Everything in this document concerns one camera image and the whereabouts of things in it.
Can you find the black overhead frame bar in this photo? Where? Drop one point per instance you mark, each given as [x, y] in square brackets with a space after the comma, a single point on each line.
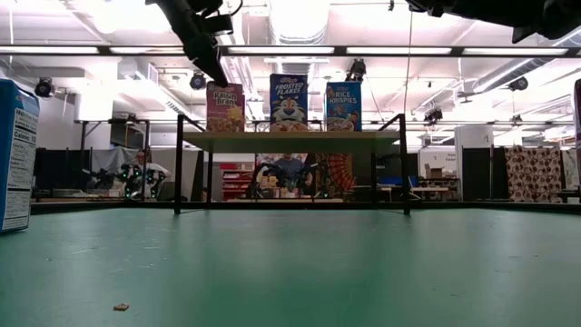
[340, 50]

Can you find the pink Raisin Bran cereal box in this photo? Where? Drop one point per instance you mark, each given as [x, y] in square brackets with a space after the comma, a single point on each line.
[224, 109]

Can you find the blue Frosted Flakes cereal box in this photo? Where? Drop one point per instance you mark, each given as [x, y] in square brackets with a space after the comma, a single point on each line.
[288, 104]

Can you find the green table mat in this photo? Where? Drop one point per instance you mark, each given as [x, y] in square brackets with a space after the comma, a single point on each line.
[290, 281]

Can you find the black divider panel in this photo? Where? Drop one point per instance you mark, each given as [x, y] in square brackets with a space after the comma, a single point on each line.
[476, 175]
[59, 168]

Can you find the blue Rice Krispies cereal box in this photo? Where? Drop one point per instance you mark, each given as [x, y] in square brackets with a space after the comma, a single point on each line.
[18, 159]
[343, 106]

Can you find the black aluminium table frame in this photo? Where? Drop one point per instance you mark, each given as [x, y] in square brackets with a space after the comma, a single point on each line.
[499, 206]

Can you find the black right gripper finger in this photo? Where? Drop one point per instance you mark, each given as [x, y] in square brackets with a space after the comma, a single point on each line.
[521, 32]
[476, 9]

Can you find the black overhead camera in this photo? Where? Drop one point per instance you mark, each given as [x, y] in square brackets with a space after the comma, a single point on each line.
[357, 69]

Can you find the small brown crumb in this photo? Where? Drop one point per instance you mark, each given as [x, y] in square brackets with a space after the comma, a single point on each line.
[121, 307]

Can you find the orange patterned fabric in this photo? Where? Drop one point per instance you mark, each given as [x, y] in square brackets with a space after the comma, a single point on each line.
[342, 175]

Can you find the black ceiling spotlight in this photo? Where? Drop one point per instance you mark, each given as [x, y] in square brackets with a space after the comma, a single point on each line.
[43, 87]
[198, 81]
[518, 84]

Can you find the person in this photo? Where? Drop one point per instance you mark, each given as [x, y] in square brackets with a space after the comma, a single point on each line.
[143, 159]
[290, 163]

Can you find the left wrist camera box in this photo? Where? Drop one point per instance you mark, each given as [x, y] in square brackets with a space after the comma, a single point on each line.
[220, 25]

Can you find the wooden shelf with black legs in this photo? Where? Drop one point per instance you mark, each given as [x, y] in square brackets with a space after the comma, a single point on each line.
[290, 141]

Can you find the cardboard box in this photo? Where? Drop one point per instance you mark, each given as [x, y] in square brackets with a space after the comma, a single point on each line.
[434, 171]

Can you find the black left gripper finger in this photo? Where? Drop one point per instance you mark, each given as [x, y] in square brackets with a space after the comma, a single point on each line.
[212, 54]
[202, 59]

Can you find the red storage rack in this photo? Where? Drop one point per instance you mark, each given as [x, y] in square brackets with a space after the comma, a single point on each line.
[236, 179]

